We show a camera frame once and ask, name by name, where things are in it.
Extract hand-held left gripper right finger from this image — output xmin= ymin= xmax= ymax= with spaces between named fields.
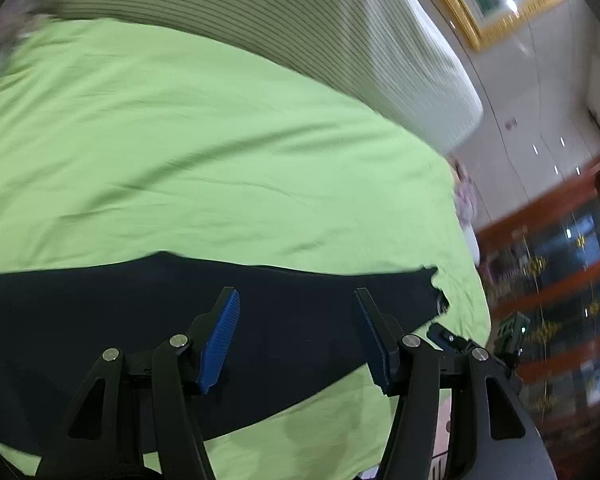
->
xmin=354 ymin=287 xmax=557 ymax=480

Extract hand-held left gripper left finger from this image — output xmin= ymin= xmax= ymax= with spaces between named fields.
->
xmin=35 ymin=286 xmax=241 ymax=480

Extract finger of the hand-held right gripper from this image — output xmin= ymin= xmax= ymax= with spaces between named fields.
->
xmin=426 ymin=323 xmax=482 ymax=357

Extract black pants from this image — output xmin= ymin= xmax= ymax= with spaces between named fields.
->
xmin=0 ymin=251 xmax=451 ymax=461

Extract wooden glass cabinet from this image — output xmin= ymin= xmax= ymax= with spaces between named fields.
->
xmin=474 ymin=152 xmax=600 ymax=443

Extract floral cloth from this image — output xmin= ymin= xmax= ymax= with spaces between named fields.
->
xmin=449 ymin=156 xmax=482 ymax=267
xmin=0 ymin=0 xmax=56 ymax=88

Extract green bed sheet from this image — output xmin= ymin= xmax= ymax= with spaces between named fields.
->
xmin=0 ymin=17 xmax=492 ymax=480

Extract gold framed picture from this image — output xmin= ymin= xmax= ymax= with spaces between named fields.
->
xmin=405 ymin=0 xmax=579 ymax=52

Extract white striped pillow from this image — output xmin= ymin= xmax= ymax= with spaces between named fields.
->
xmin=25 ymin=0 xmax=484 ymax=156

